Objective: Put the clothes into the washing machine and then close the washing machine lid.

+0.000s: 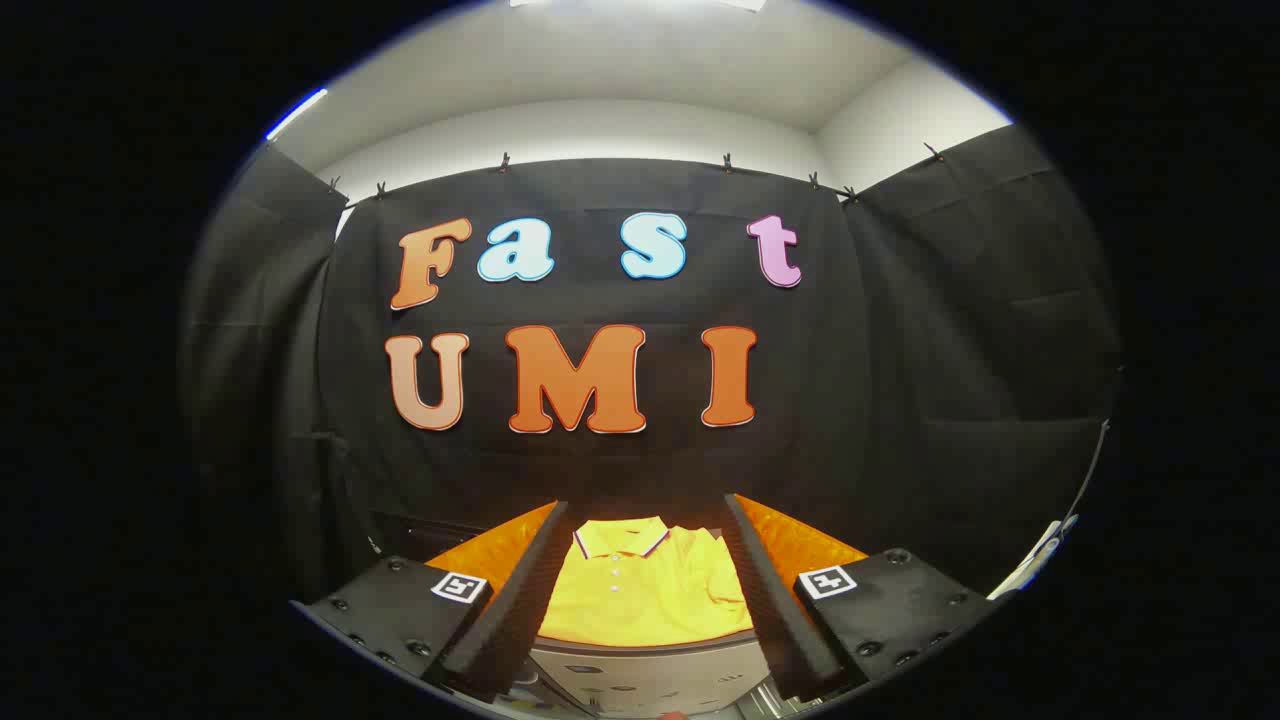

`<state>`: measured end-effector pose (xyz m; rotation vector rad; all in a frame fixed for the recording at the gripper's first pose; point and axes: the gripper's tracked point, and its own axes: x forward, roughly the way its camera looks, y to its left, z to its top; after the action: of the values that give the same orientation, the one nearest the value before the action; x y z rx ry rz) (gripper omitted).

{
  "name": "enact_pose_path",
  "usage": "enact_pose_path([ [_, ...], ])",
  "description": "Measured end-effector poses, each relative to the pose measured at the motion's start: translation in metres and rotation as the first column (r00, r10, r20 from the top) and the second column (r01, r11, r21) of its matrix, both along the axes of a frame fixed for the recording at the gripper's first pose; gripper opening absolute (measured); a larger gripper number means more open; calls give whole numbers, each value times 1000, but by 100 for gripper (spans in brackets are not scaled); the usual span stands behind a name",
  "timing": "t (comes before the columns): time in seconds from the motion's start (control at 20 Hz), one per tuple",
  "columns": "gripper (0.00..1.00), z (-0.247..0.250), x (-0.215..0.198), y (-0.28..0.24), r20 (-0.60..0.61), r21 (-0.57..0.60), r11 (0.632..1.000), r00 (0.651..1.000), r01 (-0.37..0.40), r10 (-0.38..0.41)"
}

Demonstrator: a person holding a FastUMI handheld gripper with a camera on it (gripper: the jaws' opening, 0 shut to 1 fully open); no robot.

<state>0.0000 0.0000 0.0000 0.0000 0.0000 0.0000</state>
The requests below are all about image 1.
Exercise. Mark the black backdrop cloth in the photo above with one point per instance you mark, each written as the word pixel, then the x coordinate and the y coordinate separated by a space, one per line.
pixel 900 400

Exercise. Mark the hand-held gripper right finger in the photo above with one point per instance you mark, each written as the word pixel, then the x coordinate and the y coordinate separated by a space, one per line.
pixel 775 610

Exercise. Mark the ceiling light panel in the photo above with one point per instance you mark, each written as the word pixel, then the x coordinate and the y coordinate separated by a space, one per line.
pixel 640 4
pixel 297 113

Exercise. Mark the yellow polo shirt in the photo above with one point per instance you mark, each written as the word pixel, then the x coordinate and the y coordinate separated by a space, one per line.
pixel 640 595

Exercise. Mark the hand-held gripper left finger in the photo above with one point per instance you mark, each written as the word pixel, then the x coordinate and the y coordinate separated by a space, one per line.
pixel 510 610

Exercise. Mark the white printed object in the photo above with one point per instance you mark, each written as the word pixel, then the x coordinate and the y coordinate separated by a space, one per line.
pixel 1035 560

